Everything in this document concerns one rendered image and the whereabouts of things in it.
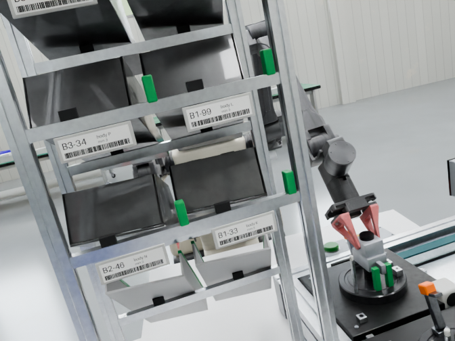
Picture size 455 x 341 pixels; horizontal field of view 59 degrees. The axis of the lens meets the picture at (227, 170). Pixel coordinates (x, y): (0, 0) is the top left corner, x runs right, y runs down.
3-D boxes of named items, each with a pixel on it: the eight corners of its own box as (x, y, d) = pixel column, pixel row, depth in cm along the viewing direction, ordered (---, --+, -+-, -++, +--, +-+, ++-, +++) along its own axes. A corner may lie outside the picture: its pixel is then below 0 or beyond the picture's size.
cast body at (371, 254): (353, 260, 89) (349, 231, 87) (370, 254, 90) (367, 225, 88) (374, 277, 81) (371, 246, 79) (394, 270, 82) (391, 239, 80)
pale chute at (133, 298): (149, 323, 89) (147, 302, 91) (208, 309, 89) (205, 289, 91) (104, 294, 65) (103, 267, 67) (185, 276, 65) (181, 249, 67)
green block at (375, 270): (373, 289, 83) (370, 267, 82) (378, 287, 84) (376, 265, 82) (376, 291, 82) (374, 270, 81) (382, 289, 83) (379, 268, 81)
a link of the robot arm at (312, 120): (276, 30, 116) (241, 40, 115) (277, 15, 111) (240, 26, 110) (343, 154, 97) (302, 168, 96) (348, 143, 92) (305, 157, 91)
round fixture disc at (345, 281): (328, 280, 93) (326, 273, 93) (381, 262, 96) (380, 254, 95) (361, 313, 80) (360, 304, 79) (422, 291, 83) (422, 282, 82)
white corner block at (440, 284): (426, 300, 83) (425, 283, 82) (445, 293, 84) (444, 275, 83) (444, 312, 78) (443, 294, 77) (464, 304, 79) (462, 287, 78)
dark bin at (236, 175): (196, 224, 85) (189, 190, 86) (257, 210, 85) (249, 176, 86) (177, 216, 57) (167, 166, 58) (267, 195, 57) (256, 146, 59)
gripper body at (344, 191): (378, 199, 86) (363, 169, 89) (335, 212, 85) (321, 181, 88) (367, 210, 92) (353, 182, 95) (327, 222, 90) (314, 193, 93)
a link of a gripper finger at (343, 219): (386, 237, 82) (365, 196, 86) (354, 247, 81) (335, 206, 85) (374, 247, 88) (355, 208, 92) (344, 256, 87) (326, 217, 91)
